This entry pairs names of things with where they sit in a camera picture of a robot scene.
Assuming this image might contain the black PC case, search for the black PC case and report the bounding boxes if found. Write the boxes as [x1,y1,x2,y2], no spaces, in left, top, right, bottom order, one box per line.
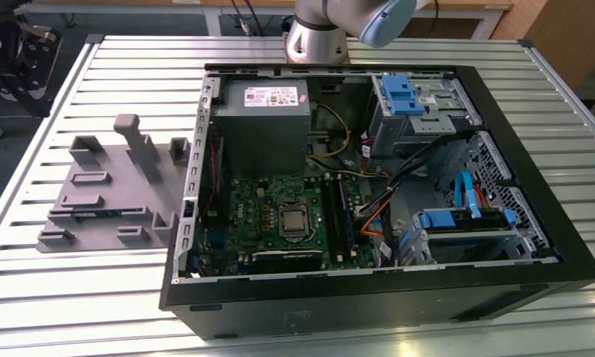
[156,62,595,341]

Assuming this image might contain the white framed wooden desk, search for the white framed wooden desk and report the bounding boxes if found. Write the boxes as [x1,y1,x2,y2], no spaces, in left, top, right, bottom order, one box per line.
[168,0,516,40]

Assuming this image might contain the black graphics card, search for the black graphics card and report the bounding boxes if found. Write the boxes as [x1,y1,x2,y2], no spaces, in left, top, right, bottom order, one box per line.
[249,249,324,271]

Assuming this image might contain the silver disk bay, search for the silver disk bay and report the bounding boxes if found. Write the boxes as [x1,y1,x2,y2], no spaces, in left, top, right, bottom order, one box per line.
[411,208,541,265]

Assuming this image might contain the grey power supply unit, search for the grey power supply unit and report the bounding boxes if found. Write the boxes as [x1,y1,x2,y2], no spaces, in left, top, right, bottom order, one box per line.
[210,77,312,178]

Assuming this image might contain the silver CPU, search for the silver CPU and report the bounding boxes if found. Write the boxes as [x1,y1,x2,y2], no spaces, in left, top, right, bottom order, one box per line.
[278,210,307,232]

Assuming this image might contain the orange yellow red wires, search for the orange yellow red wires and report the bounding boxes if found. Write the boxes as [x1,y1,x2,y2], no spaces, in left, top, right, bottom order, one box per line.
[359,202,393,239]

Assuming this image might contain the blue plastic drive latch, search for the blue plastic drive latch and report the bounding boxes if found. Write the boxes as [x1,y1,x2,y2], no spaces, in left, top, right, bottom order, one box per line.
[381,75,431,116]

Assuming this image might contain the black cable bundle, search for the black cable bundle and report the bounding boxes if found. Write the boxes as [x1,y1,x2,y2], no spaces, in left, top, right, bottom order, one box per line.
[356,132,477,220]

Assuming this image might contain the green motherboard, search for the green motherboard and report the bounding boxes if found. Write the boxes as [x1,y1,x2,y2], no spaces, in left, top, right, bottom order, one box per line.
[197,174,392,272]

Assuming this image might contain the black hanging cable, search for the black hanging cable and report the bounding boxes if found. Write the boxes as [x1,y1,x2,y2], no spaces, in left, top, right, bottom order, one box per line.
[229,0,258,37]

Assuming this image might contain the silver drive cage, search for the silver drive cage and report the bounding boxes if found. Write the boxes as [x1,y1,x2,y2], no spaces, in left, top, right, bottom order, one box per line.
[369,74,481,157]

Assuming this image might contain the blue disk carrier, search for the blue disk carrier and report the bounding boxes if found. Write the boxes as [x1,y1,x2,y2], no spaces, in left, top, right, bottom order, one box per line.
[419,208,516,234]

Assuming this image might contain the yellow black power wires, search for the yellow black power wires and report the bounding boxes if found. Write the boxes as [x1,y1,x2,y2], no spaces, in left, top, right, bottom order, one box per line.
[305,103,352,161]

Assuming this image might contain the RAM stick with blue label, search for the RAM stick with blue label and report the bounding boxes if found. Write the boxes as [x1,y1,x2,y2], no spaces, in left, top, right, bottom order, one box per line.
[72,210,121,219]

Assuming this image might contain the grey parts rack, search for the grey parts rack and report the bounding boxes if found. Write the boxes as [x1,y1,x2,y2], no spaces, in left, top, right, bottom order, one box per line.
[34,113,194,254]

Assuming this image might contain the brown wooden cabinet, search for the brown wooden cabinet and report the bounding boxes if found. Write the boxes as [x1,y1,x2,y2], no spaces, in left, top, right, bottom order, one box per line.
[489,0,595,101]

